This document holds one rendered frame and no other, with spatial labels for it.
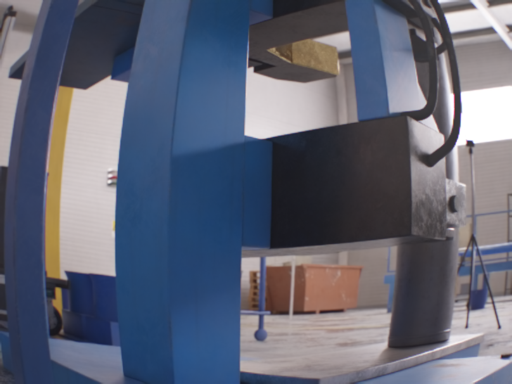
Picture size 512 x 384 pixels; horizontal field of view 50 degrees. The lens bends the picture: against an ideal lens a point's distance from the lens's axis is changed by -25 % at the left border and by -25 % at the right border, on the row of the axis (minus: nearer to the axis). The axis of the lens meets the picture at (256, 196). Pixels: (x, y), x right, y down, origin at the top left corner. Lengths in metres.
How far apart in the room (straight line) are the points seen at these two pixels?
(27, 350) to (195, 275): 0.48
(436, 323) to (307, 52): 0.83
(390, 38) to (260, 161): 0.36
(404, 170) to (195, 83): 0.39
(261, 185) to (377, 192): 0.24
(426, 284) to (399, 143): 0.72
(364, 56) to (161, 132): 0.38
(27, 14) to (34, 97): 12.72
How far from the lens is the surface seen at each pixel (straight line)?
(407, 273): 1.77
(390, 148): 1.11
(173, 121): 1.14
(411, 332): 1.76
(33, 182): 0.79
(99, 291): 2.94
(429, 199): 1.13
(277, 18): 1.38
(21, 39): 13.25
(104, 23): 1.73
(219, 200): 1.18
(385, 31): 1.20
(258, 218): 1.24
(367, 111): 1.15
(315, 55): 1.80
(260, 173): 1.25
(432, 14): 1.40
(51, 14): 0.86
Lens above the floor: 0.31
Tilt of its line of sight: 9 degrees up
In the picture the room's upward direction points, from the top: 1 degrees clockwise
